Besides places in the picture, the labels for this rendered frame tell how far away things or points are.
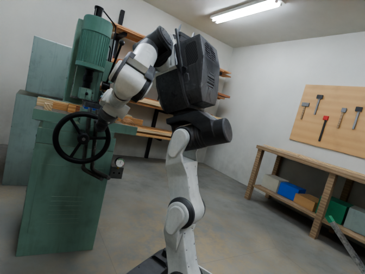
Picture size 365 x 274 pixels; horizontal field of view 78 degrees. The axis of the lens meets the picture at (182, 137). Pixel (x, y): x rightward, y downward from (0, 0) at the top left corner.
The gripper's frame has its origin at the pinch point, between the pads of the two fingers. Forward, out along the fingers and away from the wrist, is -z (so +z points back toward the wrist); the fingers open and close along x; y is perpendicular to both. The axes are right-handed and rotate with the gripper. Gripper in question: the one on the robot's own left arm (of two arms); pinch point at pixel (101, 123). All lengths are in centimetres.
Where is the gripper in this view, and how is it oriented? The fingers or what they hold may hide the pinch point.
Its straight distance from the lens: 125.0
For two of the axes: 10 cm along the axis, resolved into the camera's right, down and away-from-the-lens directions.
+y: -8.1, -4.8, -3.5
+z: 5.2, -3.0, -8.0
